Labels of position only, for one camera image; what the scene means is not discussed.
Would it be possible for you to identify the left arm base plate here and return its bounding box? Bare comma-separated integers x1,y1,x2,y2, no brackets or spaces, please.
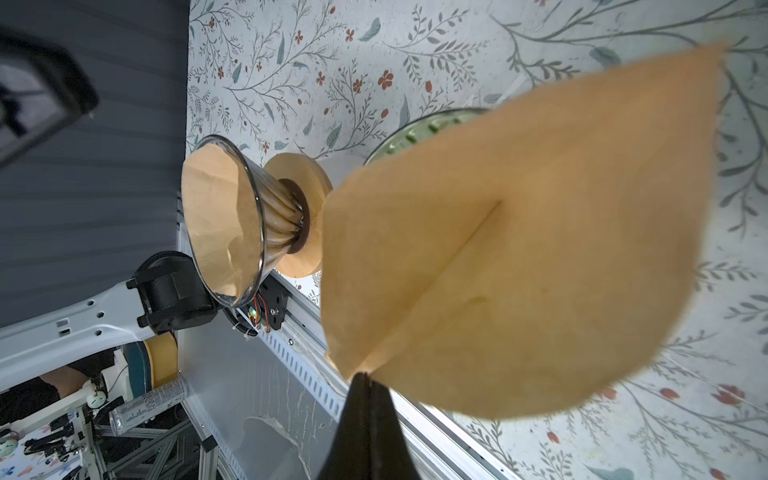
222,273,290,339

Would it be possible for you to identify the grey clear glass dripper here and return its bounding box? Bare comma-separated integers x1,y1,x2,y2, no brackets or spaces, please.
181,135,304,308

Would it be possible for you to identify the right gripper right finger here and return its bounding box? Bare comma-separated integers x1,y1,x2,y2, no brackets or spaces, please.
369,381,421,480

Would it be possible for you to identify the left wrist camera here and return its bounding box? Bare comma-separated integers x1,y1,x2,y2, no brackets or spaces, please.
1,27,99,166

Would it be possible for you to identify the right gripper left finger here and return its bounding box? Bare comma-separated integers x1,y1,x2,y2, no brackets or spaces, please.
317,373,370,480

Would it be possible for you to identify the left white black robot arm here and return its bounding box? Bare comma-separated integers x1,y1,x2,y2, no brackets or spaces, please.
1,251,221,390

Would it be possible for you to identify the green glass dripper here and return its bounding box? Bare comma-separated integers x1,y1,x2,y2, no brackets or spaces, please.
363,108,486,166

